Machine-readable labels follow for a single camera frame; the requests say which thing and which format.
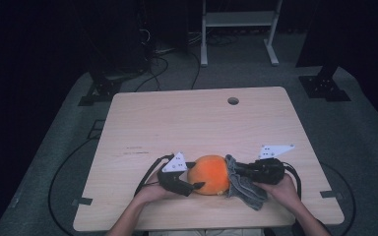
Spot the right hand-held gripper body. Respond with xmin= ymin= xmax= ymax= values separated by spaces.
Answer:
xmin=242 ymin=144 xmax=296 ymax=186

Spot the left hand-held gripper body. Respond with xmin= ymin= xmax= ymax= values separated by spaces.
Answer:
xmin=157 ymin=151 xmax=196 ymax=198

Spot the gray cloth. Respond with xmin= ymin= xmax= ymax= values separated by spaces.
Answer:
xmin=224 ymin=153 xmax=269 ymax=211

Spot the orange fruit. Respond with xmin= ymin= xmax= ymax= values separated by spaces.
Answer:
xmin=186 ymin=154 xmax=231 ymax=197

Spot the person's left hand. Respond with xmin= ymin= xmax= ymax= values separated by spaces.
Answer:
xmin=133 ymin=170 xmax=179 ymax=207

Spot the person's right hand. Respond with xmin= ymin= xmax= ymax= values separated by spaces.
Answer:
xmin=254 ymin=172 xmax=302 ymax=211

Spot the gray floor tape piece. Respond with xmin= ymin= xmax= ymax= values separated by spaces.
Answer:
xmin=319 ymin=190 xmax=346 ymax=201
xmin=71 ymin=197 xmax=94 ymax=207

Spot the black stand base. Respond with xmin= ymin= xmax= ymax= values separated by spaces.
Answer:
xmin=77 ymin=74 xmax=123 ymax=107
xmin=298 ymin=64 xmax=352 ymax=103

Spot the dark cabinet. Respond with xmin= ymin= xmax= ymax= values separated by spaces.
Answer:
xmin=87 ymin=0 xmax=154 ymax=75

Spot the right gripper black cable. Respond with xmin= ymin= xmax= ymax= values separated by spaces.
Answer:
xmin=281 ymin=161 xmax=303 ymax=201

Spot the black floor cable loop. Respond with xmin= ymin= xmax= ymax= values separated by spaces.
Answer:
xmin=319 ymin=161 xmax=357 ymax=236
xmin=47 ymin=137 xmax=96 ymax=236

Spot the white metal desk frame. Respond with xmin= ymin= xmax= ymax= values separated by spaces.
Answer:
xmin=200 ymin=0 xmax=284 ymax=68

